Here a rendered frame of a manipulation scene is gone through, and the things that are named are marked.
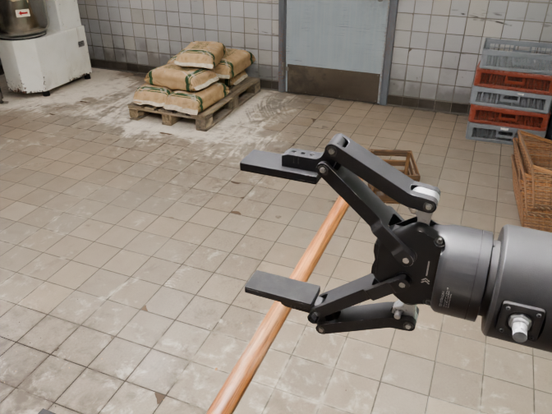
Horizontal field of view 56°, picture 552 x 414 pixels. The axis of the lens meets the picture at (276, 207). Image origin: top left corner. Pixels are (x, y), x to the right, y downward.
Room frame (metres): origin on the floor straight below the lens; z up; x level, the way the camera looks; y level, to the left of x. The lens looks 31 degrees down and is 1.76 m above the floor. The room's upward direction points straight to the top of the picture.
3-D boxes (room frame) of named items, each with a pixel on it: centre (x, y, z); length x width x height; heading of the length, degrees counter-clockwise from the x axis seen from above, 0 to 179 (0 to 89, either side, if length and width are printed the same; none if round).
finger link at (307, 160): (0.40, -0.03, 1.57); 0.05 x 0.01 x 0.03; 68
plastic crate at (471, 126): (4.19, -1.95, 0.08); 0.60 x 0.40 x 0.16; 70
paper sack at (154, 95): (4.77, 1.04, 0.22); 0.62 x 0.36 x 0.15; 163
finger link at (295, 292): (0.41, -0.01, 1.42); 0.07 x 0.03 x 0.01; 68
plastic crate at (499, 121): (4.19, -1.95, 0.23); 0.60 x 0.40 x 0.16; 68
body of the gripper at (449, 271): (0.36, -0.13, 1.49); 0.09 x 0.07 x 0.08; 68
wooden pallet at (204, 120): (4.97, 0.76, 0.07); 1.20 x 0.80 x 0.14; 158
